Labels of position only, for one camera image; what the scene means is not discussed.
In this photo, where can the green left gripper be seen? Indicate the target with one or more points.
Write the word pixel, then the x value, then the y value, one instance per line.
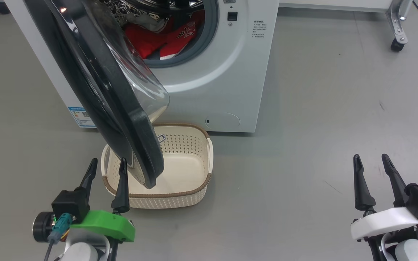
pixel 107 224

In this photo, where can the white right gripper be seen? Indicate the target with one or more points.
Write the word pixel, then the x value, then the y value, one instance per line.
pixel 386 221

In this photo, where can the red garment with white stripes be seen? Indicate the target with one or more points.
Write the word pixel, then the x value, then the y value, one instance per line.
pixel 143 41

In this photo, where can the red basketball jersey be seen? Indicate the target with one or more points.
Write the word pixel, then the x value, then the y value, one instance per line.
pixel 180 40

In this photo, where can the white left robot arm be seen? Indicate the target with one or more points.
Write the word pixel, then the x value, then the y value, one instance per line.
pixel 82 250

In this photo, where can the cream perforated laundry basket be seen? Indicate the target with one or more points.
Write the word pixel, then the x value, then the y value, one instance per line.
pixel 191 170

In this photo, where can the white front-load washing machine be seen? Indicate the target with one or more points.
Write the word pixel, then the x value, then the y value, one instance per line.
pixel 223 83

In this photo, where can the blue energy label sticker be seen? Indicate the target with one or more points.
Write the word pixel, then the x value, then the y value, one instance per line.
pixel 80 117

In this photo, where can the white partition panel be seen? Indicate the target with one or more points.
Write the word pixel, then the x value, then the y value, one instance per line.
pixel 332 4

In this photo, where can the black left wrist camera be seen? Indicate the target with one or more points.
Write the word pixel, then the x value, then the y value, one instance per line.
pixel 71 203

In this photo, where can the metal frame leg with caster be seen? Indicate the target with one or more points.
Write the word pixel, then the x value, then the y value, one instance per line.
pixel 399 25

